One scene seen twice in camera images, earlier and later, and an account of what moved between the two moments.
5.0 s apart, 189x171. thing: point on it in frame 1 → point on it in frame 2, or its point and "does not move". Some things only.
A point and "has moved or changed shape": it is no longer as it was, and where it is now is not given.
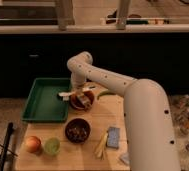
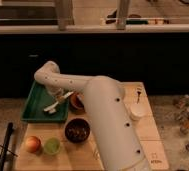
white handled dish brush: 75,93 has moved or changed shape
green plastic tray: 42,103 does not move
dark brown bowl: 77,130 does not move
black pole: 5,147 does not move
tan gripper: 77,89 → 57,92
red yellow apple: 33,144 does not move
